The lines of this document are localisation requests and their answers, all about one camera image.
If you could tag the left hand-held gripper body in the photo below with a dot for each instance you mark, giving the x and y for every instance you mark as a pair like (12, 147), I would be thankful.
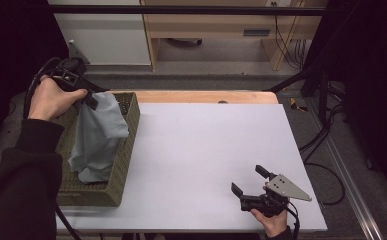
(68, 70)

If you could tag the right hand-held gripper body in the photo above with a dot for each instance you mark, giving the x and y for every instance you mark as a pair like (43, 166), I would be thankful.
(276, 196)

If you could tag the grey-blue cloth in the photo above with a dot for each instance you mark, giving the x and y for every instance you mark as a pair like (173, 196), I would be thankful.
(97, 136)

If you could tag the olive woven basket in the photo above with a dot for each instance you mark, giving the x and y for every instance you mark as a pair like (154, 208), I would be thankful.
(122, 156)

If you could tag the person's right hand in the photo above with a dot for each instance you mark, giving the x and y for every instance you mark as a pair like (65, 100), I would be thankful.
(274, 223)

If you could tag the person's left hand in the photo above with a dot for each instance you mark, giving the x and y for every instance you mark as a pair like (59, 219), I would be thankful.
(51, 100)

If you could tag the white cabinet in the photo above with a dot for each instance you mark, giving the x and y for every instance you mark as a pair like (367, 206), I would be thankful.
(107, 36)

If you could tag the black curtain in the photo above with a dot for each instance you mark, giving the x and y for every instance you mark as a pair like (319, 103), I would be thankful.
(374, 83)
(11, 43)

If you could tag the yellow and black tool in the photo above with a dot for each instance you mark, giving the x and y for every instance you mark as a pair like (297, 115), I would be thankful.
(296, 104)

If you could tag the black stand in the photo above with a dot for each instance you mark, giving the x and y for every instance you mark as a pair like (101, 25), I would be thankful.
(321, 86)

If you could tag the black horizontal bar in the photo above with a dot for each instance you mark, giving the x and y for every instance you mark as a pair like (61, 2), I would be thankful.
(181, 10)

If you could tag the wooden desk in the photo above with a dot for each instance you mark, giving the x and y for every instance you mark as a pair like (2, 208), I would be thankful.
(214, 25)

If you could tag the metal floor rail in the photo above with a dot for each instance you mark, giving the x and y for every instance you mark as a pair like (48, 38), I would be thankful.
(351, 190)

